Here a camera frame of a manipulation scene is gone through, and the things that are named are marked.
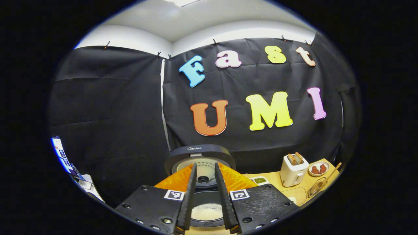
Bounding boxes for ceiling light panel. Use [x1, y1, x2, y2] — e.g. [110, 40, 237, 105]
[163, 0, 203, 7]

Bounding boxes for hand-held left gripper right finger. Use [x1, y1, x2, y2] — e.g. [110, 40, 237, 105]
[214, 162, 300, 234]

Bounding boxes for dark grey rice cooker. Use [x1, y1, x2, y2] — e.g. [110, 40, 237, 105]
[164, 144, 236, 229]

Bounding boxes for white toaster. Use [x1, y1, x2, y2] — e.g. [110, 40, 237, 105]
[280, 153, 309, 187]

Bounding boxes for wooden spoon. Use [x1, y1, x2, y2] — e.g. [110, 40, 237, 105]
[313, 162, 342, 193]

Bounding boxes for white desk items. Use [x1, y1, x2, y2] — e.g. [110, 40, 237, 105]
[73, 173, 105, 203]

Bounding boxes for cream square tray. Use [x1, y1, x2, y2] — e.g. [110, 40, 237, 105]
[283, 187, 308, 207]

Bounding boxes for computer monitor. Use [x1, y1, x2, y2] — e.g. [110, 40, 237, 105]
[51, 136, 77, 175]

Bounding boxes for white round plate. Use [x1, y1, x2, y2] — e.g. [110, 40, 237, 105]
[308, 161, 330, 177]

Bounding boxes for black backdrop cloth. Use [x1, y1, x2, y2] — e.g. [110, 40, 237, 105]
[49, 33, 361, 209]

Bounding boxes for white rice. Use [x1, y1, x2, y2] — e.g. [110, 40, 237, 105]
[191, 202, 224, 222]

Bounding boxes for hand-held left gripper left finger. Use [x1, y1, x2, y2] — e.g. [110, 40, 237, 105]
[114, 163, 198, 235]

